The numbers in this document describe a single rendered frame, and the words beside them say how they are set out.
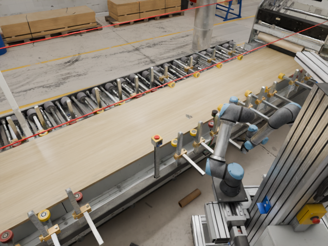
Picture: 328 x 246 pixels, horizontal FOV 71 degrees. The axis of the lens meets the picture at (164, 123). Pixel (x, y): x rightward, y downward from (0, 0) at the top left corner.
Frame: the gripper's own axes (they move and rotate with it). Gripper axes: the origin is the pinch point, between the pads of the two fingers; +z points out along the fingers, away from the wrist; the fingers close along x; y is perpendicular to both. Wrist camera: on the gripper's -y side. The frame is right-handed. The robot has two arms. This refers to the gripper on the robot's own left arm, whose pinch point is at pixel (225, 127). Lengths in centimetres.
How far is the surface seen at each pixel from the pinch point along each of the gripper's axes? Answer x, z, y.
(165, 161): 24, 37, -57
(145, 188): 6, 29, -94
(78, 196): 18, 6, -146
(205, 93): 65, 11, 38
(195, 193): -2, 92, -30
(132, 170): 30, 29, -93
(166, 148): 30, 25, -50
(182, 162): 8, 29, -47
